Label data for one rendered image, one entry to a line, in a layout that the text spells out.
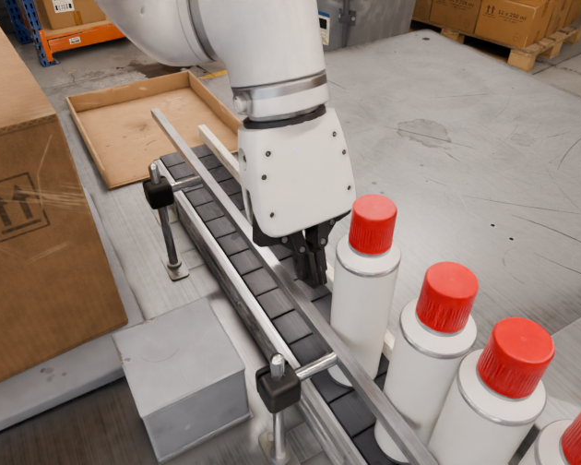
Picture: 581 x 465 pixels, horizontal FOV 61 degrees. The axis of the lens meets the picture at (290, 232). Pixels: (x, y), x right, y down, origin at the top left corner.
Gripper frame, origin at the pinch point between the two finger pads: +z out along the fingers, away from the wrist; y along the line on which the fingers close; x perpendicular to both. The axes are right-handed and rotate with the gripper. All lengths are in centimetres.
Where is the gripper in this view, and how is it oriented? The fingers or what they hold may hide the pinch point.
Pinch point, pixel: (310, 264)
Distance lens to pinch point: 50.0
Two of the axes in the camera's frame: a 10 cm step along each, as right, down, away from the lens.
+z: 1.7, 9.0, 3.9
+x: -4.7, -2.8, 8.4
